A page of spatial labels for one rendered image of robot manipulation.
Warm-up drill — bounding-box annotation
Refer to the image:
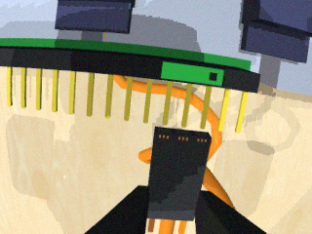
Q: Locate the thin yellow metal pin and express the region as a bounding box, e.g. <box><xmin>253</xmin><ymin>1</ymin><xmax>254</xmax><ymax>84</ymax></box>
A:
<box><xmin>218</xmin><ymin>89</ymin><xmax>231</xmax><ymax>132</ymax></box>
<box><xmin>199</xmin><ymin>87</ymin><xmax>212</xmax><ymax>130</ymax></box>
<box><xmin>69</xmin><ymin>71</ymin><xmax>77</xmax><ymax>114</ymax></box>
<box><xmin>52</xmin><ymin>70</ymin><xmax>59</xmax><ymax>112</ymax></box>
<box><xmin>143</xmin><ymin>78</ymin><xmax>153</xmax><ymax>124</ymax></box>
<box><xmin>35</xmin><ymin>69</ymin><xmax>43</xmax><ymax>109</ymax></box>
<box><xmin>163</xmin><ymin>81</ymin><xmax>173</xmax><ymax>125</ymax></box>
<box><xmin>7</xmin><ymin>66</ymin><xmax>13</xmax><ymax>106</ymax></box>
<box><xmin>20</xmin><ymin>67</ymin><xmax>27</xmax><ymax>109</ymax></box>
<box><xmin>124</xmin><ymin>77</ymin><xmax>133</xmax><ymax>121</ymax></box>
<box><xmin>182</xmin><ymin>83</ymin><xmax>192</xmax><ymax>128</ymax></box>
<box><xmin>104</xmin><ymin>74</ymin><xmax>113</xmax><ymax>118</ymax></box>
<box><xmin>234</xmin><ymin>91</ymin><xmax>249</xmax><ymax>133</ymax></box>
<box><xmin>86</xmin><ymin>73</ymin><xmax>95</xmax><ymax>117</ymax></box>

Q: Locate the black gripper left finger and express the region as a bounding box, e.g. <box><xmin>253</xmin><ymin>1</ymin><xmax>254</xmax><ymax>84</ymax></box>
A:
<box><xmin>85</xmin><ymin>184</ymin><xmax>149</xmax><ymax>234</ymax></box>

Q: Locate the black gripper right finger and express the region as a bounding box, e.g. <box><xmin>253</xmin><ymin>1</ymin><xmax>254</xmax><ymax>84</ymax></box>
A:
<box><xmin>194</xmin><ymin>190</ymin><xmax>266</xmax><ymax>234</ymax></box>

